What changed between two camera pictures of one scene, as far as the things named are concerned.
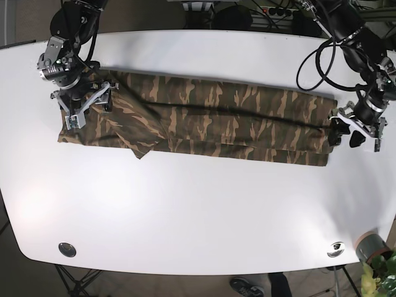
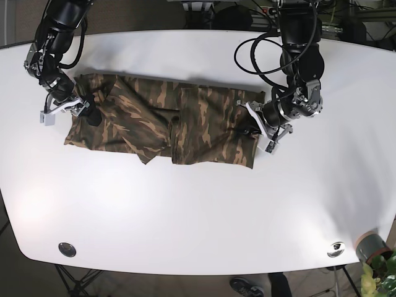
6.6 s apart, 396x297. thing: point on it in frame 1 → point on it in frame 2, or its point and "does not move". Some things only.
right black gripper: x=363 y=116 → x=273 y=116
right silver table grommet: x=338 y=247 does not move
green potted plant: x=385 y=286 does not move
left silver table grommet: x=67 y=249 does not move
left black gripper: x=76 y=101 → x=75 y=105
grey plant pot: x=369 y=245 does not move
